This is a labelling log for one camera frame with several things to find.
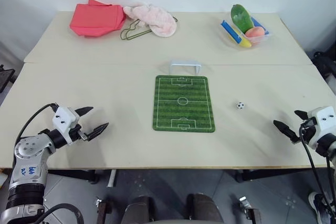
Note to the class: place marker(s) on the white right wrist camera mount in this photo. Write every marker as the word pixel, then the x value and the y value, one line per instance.
pixel 323 119

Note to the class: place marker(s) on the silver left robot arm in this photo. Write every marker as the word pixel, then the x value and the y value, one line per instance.
pixel 27 153

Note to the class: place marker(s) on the pink fluffy towel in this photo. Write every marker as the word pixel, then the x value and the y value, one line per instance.
pixel 157 19

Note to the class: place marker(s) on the yellow banana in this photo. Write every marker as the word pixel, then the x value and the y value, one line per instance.
pixel 245 42

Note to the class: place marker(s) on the black table frame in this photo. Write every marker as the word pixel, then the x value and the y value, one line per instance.
pixel 73 172

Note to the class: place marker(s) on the pink peach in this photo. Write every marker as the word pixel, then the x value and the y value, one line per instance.
pixel 254 33

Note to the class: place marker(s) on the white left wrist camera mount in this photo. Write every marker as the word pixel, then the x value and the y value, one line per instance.
pixel 63 119

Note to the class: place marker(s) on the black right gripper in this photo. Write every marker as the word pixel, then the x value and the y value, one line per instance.
pixel 307 129

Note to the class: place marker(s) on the black wheeled equipment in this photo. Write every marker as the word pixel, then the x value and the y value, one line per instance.
pixel 325 64

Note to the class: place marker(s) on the green soccer field mat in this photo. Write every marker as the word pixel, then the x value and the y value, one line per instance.
pixel 183 103

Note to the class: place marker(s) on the white sneaker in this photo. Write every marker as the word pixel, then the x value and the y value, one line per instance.
pixel 316 205

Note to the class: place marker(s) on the small soccer ball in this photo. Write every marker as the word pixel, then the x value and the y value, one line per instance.
pixel 239 105

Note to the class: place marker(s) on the black equipment stand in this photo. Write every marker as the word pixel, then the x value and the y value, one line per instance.
pixel 5 77

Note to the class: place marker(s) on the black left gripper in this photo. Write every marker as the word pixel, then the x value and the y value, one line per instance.
pixel 83 136

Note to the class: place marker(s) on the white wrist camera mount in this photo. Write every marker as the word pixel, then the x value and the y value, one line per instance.
pixel 323 119
pixel 63 119

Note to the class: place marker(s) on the white toy goal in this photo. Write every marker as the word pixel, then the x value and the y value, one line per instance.
pixel 183 64

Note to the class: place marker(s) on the red folded cloth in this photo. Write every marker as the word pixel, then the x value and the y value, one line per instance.
pixel 95 20

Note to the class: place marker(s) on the white table leg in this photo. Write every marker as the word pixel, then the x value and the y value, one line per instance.
pixel 112 178

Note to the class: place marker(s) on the dark rounded shape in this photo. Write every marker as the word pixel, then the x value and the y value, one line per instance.
pixel 203 208
pixel 139 209

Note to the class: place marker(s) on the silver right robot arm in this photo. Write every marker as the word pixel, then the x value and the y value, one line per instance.
pixel 330 150

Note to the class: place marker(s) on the clear plastic container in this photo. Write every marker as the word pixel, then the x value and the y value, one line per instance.
pixel 258 39

